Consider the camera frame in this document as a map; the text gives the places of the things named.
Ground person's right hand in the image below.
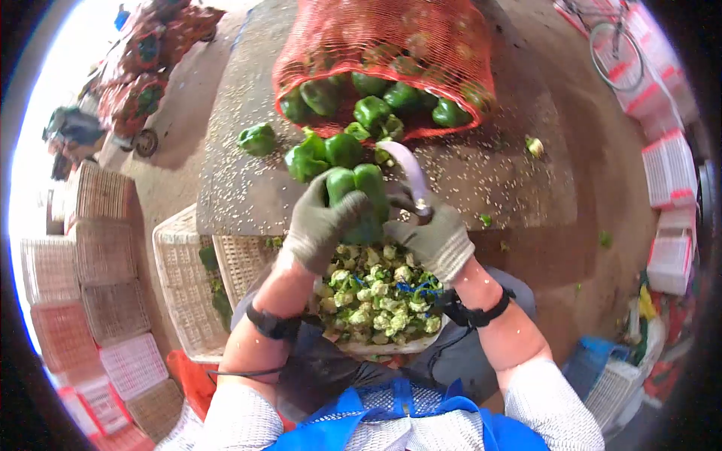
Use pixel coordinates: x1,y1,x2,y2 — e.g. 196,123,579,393
384,184,477,285

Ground person's left hand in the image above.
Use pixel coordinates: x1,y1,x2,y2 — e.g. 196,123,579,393
279,169,373,277

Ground person's left thumb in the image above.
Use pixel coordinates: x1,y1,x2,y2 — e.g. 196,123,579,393
336,191,373,227

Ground person's right fingers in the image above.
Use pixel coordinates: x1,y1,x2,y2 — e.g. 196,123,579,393
419,204,470,240

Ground person's left fingers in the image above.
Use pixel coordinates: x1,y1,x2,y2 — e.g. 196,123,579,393
299,169,339,210

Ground person's right thumb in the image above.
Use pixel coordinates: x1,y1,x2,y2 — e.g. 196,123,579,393
385,184,421,218

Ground large green bell pepper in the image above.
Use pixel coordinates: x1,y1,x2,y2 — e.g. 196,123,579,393
324,163,391,247

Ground curved blade knife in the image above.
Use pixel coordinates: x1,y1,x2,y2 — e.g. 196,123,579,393
375,140,435,225

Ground pile of pepper cores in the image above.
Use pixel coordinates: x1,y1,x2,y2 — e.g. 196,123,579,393
313,242,445,347

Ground black wrist band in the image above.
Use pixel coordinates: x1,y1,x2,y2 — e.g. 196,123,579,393
245,301,302,343
434,285,517,330

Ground small white woven basket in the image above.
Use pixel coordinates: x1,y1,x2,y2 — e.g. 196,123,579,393
212,234,283,312

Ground white basin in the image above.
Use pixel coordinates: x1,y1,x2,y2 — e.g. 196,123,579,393
311,307,449,357

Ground cut green pepper pieces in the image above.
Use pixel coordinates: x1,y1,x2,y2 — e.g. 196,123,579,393
198,245,234,333

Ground red mesh sack of peppers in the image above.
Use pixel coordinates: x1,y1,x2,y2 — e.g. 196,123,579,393
271,0,498,143

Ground large white woven basket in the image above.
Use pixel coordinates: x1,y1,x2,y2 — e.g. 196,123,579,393
152,203,233,364

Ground person's legs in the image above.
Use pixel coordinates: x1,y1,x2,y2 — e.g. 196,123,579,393
230,265,538,425

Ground blue plastic crate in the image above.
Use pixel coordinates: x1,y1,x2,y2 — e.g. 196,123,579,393
562,335,631,402

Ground person's body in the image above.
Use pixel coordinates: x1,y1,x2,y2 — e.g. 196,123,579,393
265,377,552,451

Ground cart with red sacks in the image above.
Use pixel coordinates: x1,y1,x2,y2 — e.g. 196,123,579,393
79,0,228,159

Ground stack of white red crates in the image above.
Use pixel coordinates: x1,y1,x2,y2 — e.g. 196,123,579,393
554,0,702,297

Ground red plastic crate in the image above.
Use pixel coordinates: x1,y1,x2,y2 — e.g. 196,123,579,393
166,349,220,422

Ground stack of woven baskets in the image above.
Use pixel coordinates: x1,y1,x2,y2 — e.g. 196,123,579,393
20,160,190,451

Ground white plastic basket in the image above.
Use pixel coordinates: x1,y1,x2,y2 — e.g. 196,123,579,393
582,360,645,432

